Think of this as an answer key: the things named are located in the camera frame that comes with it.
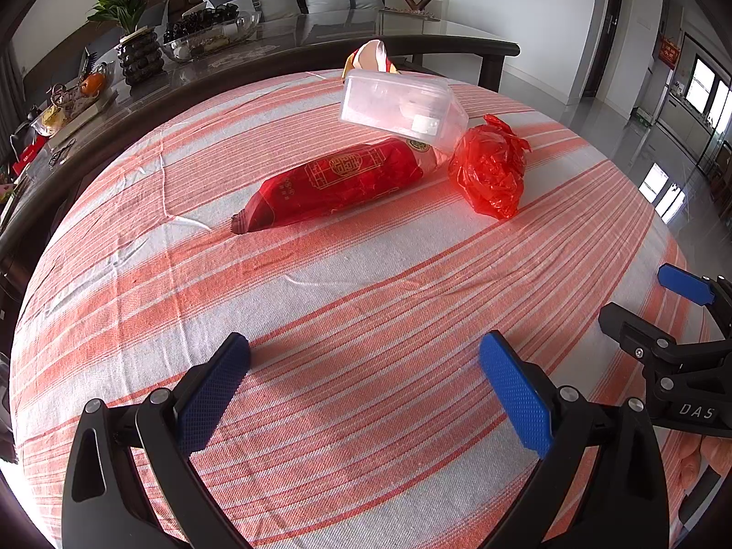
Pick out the white red wrapper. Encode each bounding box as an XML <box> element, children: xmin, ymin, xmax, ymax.
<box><xmin>341</xmin><ymin>40</ymin><xmax>398</xmax><ymax>81</ymax></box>

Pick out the red plastic bag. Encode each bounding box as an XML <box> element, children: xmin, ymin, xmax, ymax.
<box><xmin>448</xmin><ymin>114</ymin><xmax>531</xmax><ymax>221</ymax></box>

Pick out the fruit tray with orange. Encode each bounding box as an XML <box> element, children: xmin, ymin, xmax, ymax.
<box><xmin>31</xmin><ymin>62</ymin><xmax>117</xmax><ymax>143</ymax></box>

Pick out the dark wooden coffee table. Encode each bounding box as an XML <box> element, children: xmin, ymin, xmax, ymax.
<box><xmin>1</xmin><ymin>10</ymin><xmax>520</xmax><ymax>266</ymax></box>

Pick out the clear plastic lidded box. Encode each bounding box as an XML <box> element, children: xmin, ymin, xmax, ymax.
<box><xmin>340</xmin><ymin>70</ymin><xmax>469</xmax><ymax>152</ymax></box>

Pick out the striped orange white tablecloth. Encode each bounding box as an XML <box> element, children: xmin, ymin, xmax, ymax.
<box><xmin>10</xmin><ymin>67</ymin><xmax>716</xmax><ymax>549</ymax></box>

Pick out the potted green plant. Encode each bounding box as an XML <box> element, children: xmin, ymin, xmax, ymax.
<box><xmin>87</xmin><ymin>0</ymin><xmax>164</xmax><ymax>87</ymax></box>

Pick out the red snack packet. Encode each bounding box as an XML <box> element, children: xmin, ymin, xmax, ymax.
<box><xmin>231</xmin><ymin>136</ymin><xmax>448</xmax><ymax>234</ymax></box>

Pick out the person's right hand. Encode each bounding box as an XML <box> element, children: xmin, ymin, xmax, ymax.
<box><xmin>680</xmin><ymin>432</ymin><xmax>732</xmax><ymax>491</ymax></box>

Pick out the glass fruit bowl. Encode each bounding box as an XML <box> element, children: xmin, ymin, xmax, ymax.
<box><xmin>161</xmin><ymin>4</ymin><xmax>261</xmax><ymax>63</ymax></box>

